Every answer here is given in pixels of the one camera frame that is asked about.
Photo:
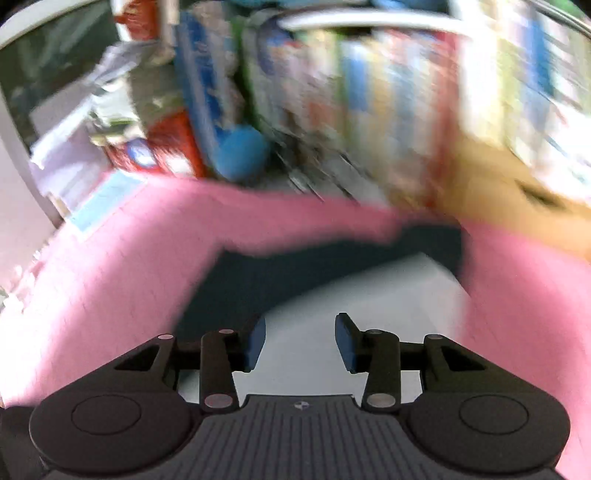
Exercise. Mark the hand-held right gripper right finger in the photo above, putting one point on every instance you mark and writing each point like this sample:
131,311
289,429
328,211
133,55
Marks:
345,344

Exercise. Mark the navy and white zip jacket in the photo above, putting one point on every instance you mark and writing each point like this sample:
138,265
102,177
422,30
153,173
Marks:
300,277

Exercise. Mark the small red plastic basket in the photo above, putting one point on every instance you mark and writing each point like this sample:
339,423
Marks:
138,18

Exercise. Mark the blue paper sheet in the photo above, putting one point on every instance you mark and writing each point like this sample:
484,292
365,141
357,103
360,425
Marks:
104,201

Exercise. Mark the wooden drawer organiser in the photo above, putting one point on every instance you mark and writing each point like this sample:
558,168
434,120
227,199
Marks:
498,184

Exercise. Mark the stack of papers and booklets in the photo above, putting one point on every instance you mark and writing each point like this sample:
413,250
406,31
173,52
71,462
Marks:
106,101

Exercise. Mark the round blue plush cushion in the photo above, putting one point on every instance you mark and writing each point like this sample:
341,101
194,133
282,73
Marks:
242,154

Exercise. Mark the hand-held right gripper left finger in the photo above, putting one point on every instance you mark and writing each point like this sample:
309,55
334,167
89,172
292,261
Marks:
256,344

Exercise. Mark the row of thin colourful books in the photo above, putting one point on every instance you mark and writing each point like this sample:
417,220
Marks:
531,69

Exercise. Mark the row of tall children's books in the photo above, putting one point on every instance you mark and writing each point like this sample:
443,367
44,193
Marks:
346,101

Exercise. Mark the pink rabbit-print blanket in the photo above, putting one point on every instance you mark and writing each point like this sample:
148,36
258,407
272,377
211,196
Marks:
115,286

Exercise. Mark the large red plastic crate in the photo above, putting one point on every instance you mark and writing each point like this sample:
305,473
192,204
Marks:
171,143

